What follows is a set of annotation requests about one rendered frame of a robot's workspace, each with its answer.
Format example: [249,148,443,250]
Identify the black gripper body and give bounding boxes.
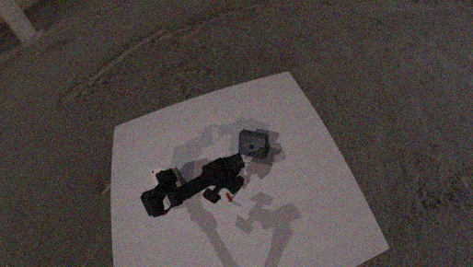
[203,168,241,204]

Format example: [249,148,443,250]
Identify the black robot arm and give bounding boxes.
[141,153,245,217]

